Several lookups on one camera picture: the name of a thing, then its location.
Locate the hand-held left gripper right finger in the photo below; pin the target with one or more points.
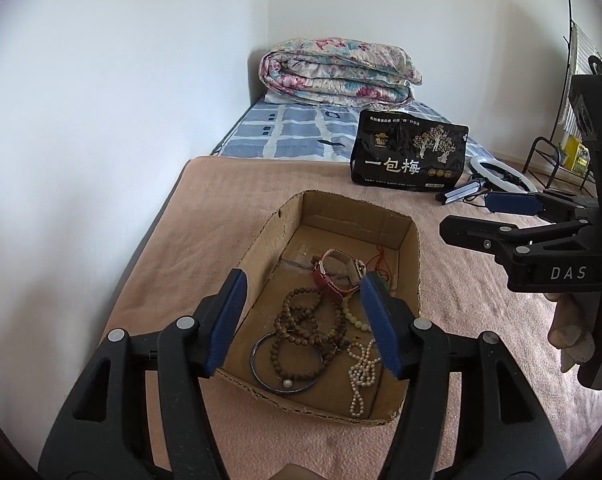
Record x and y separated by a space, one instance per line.
381 320

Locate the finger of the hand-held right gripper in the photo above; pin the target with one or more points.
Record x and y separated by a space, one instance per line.
511 203
471 232

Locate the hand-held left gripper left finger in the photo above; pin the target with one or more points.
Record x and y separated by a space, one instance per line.
226 320

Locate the cardboard box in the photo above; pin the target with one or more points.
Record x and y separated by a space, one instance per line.
351 220

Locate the person's right hand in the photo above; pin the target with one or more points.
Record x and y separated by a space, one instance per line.
573 325

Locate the dark metal bangle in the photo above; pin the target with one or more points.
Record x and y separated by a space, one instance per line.
253 360

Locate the black metal clothes rack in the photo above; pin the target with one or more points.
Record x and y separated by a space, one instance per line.
536 155

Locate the pink blanket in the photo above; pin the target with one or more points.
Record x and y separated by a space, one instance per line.
461 320

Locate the yellow box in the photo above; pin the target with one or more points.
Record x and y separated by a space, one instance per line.
576 155

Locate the black snack bag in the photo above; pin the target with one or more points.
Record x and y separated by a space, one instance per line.
406 160

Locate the striped hanging cloth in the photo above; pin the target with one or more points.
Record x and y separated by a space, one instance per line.
578 50

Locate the blue checked bedsheet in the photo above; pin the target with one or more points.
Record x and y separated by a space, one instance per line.
286 130

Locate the folded floral quilt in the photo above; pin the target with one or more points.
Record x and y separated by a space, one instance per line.
336 70

